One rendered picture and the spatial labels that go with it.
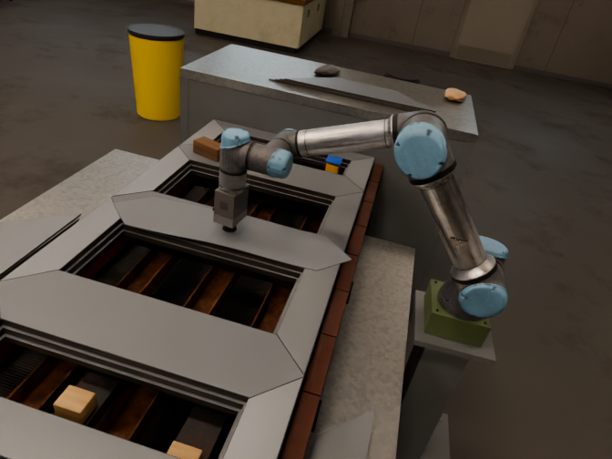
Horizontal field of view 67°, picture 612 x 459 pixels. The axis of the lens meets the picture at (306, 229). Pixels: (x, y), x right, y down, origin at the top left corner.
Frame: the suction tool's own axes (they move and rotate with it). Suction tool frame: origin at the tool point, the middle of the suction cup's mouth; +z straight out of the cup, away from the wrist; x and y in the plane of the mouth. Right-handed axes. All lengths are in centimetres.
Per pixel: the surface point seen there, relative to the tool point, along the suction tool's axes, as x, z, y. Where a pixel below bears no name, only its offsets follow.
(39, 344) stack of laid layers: -13, 3, 56
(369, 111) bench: 15, -18, -85
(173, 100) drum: -192, 67, -235
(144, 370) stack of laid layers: 10, 1, 51
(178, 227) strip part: -12.7, -0.7, 7.2
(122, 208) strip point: -32.3, -0.6, 8.1
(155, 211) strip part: -23.5, -0.5, 4.1
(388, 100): 19, -21, -98
